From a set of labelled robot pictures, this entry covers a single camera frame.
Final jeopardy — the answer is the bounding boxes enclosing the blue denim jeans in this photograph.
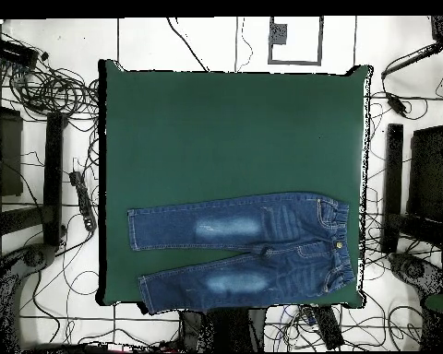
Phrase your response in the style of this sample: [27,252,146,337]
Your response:
[126,191,356,315]

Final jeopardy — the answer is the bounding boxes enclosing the dark green table cloth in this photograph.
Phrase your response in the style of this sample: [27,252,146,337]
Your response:
[95,60,372,309]

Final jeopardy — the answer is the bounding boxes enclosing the black power strip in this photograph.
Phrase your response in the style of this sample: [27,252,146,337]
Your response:
[68,170,98,232]
[312,305,345,350]

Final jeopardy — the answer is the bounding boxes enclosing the narrow black panel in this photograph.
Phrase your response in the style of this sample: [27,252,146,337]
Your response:
[42,111,66,247]
[382,123,406,254]

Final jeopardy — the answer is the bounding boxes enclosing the black stand base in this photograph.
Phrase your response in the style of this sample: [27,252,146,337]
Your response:
[20,244,57,269]
[389,253,443,295]

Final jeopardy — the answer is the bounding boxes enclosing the black power adapter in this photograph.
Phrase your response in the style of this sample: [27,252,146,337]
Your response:
[385,91,410,118]

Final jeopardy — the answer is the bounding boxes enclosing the wide black panel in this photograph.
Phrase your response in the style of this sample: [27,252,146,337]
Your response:
[406,124,443,223]
[0,104,24,197]

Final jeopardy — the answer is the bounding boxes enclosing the black bar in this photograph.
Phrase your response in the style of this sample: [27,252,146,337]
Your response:
[380,41,443,79]

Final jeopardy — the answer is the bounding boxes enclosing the black electronics box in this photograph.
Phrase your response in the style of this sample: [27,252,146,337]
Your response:
[0,37,41,68]

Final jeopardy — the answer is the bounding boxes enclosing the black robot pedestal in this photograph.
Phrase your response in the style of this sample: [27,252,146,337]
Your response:
[178,307,268,352]

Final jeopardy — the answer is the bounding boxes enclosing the grey square frame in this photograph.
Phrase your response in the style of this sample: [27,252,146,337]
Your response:
[268,16,325,67]

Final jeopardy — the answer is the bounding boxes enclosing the tangle of black cables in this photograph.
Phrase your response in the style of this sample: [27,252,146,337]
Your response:
[9,66,100,120]

